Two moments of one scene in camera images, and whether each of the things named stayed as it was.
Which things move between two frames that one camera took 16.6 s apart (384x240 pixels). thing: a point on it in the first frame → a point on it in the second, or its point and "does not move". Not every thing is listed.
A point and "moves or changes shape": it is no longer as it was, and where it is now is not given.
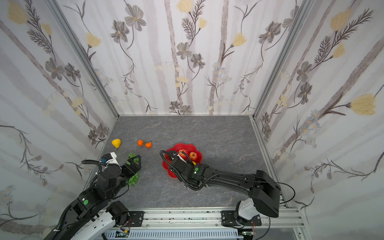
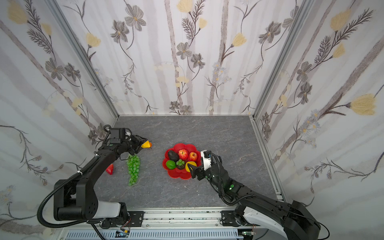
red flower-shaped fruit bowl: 188,148 does not move
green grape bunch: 133,180 does not move
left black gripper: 130,167 → 135,144
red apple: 184,156 does not move
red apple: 193,155 does not move
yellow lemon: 116,142 moves or changes shape
